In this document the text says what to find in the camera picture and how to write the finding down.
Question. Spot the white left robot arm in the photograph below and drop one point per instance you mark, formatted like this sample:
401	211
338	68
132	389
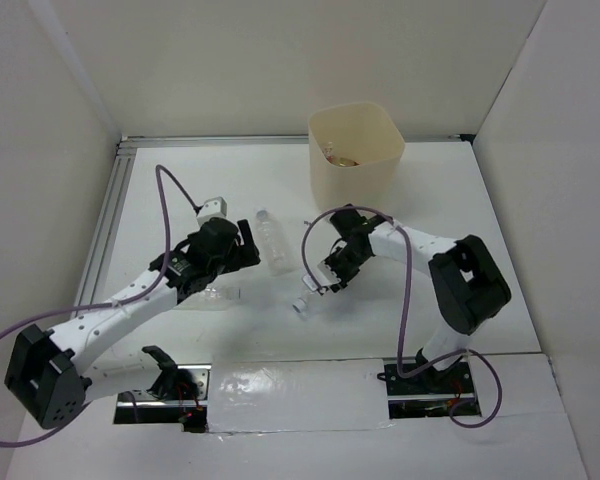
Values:
54	373

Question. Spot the clear bottle grey cap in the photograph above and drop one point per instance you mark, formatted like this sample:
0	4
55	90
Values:
273	243

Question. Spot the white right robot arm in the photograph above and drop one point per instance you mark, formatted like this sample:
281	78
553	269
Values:
468	285

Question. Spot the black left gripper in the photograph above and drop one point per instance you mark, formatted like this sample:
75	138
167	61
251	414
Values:
242	255

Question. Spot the red label bottle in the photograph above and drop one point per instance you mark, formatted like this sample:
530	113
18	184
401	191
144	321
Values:
333	158

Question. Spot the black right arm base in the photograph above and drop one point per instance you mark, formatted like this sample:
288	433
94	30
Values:
424	396

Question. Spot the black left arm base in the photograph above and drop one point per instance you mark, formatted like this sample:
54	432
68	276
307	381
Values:
184	405

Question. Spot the aluminium frame rail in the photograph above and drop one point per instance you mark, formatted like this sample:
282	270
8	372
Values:
148	202

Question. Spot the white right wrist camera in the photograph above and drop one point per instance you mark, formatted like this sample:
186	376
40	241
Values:
321	279

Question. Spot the clear bottle white cap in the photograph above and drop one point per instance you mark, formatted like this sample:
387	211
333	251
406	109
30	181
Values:
310	301

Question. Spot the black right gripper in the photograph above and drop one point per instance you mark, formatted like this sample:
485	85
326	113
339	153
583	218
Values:
343	277

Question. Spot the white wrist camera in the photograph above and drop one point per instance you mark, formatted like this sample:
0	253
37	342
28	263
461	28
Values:
321	279
212	208

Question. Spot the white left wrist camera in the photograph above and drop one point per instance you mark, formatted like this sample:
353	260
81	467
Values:
212	208

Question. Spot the beige plastic bin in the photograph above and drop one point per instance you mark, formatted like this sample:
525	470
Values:
354	153

